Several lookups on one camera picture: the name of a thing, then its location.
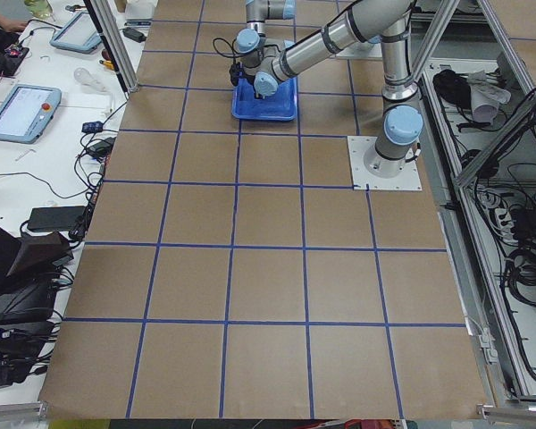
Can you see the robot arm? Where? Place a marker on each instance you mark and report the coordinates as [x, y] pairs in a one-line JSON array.
[[387, 24], [272, 27]]

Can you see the blue plastic tray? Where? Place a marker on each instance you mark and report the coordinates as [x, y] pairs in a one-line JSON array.
[[280, 107]]

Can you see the far teach pendant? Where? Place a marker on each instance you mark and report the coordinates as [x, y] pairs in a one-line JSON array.
[[79, 35]]

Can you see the teach pendant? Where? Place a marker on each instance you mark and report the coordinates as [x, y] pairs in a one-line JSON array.
[[79, 35], [26, 112]]

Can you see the near teach pendant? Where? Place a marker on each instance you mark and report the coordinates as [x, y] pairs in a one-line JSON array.
[[26, 112]]

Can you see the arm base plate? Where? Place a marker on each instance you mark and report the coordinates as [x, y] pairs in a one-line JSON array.
[[369, 171]]

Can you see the aluminium frame post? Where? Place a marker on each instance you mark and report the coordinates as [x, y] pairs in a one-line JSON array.
[[106, 26]]

